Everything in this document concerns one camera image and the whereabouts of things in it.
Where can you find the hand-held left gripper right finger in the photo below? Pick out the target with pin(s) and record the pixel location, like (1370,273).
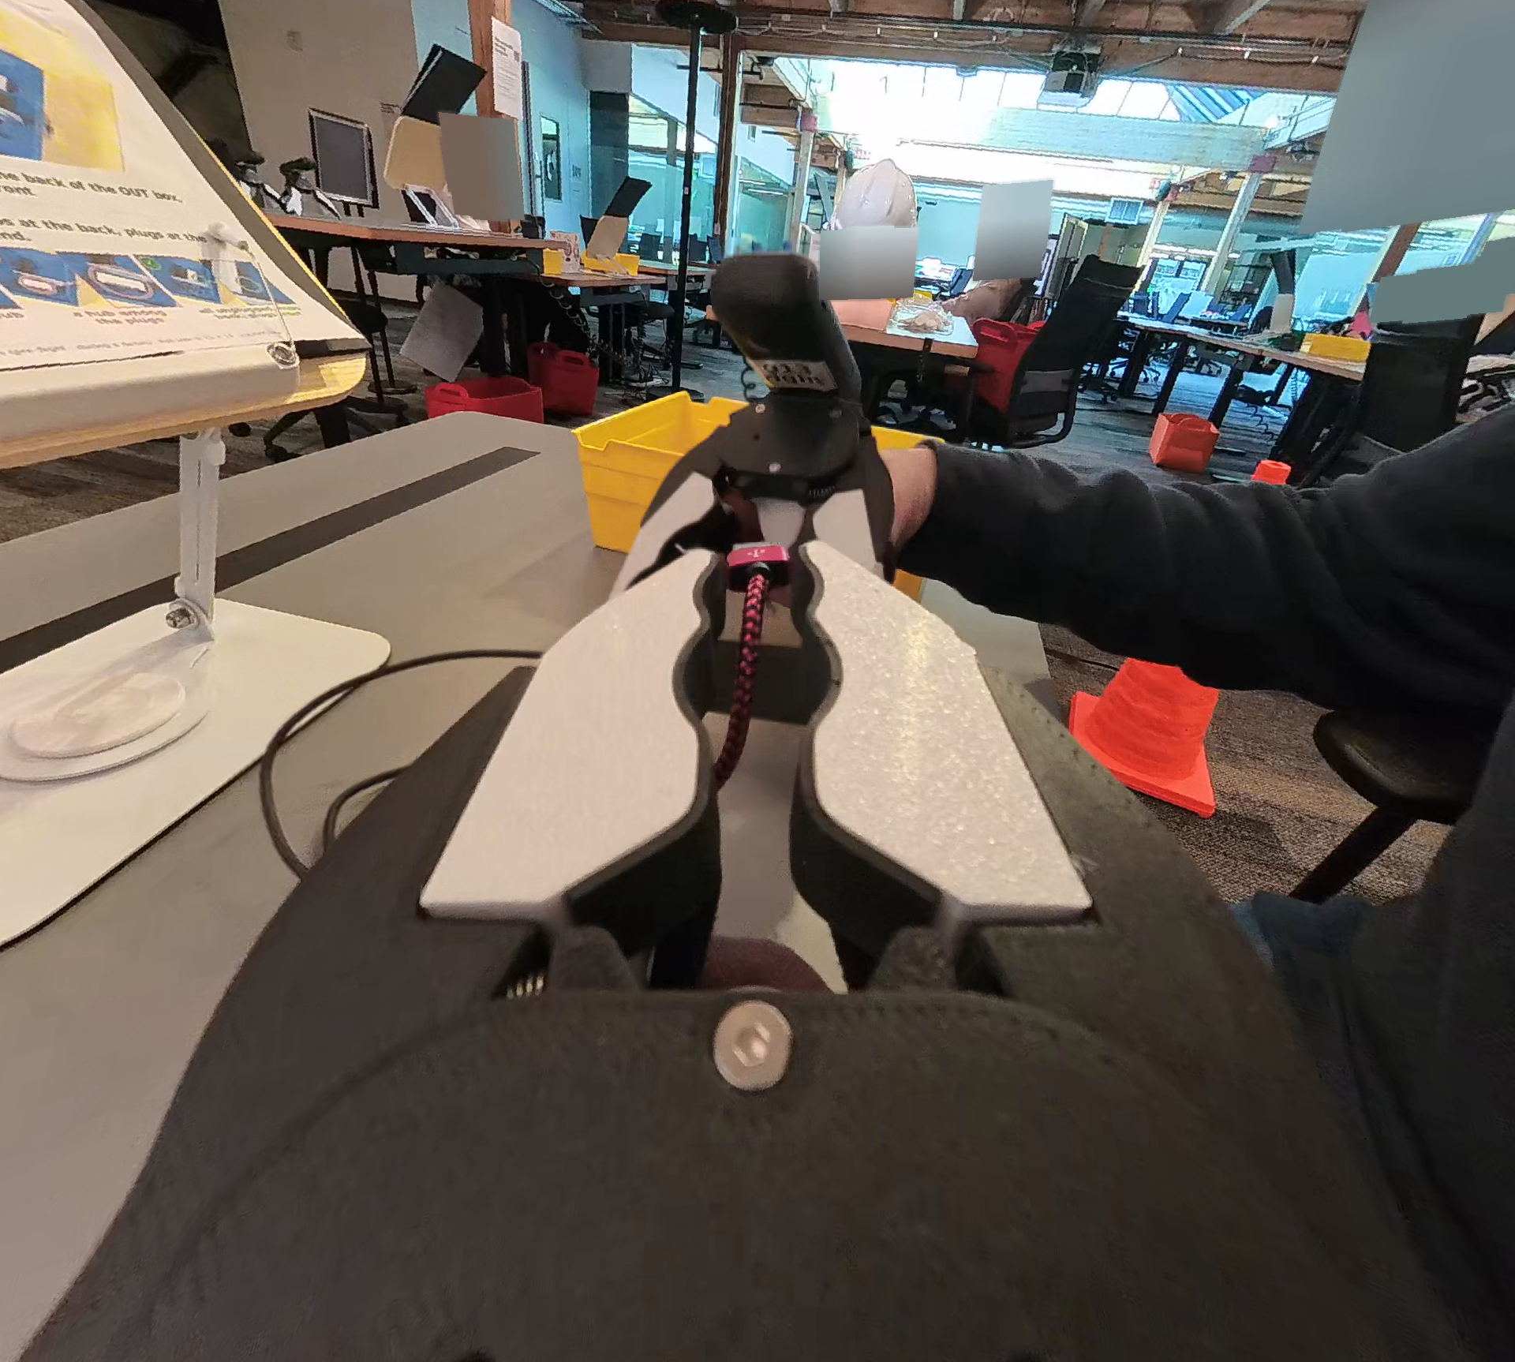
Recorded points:
(947,771)

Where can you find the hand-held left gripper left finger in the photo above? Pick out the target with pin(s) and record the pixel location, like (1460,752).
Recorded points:
(569,771)

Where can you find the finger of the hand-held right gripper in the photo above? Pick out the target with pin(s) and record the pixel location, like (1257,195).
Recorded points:
(663,552)

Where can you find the yellow plastic bin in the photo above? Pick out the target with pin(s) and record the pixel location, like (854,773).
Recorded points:
(627,475)

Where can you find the person's right forearm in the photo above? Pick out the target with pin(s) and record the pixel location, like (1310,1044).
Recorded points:
(1184,558)

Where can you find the person's right hand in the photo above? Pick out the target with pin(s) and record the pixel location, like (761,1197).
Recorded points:
(914,498)

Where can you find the wooden desk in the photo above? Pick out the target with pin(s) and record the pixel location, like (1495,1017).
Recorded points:
(900,336)

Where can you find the white hard hat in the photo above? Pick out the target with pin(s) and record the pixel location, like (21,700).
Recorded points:
(876,190)

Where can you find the red tote bin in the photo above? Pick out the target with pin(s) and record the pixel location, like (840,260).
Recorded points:
(1009,369)
(485,402)
(566,380)

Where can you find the white document stand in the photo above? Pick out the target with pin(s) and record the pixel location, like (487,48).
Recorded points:
(296,664)

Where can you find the black office chair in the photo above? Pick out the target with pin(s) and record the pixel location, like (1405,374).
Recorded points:
(1077,345)

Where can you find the white hanging paper sheet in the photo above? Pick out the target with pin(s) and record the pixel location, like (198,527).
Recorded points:
(441,332)

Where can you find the person's jeans legs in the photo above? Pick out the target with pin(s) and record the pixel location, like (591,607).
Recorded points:
(1266,931)

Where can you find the orange tote bin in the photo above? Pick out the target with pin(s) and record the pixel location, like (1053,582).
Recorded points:
(1184,446)

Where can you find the small orange traffic cone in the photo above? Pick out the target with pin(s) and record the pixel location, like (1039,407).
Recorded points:
(1273,475)

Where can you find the black computer monitor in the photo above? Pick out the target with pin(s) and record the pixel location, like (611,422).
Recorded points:
(343,157)

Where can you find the printed instruction sheet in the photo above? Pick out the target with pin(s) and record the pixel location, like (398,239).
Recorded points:
(177,203)

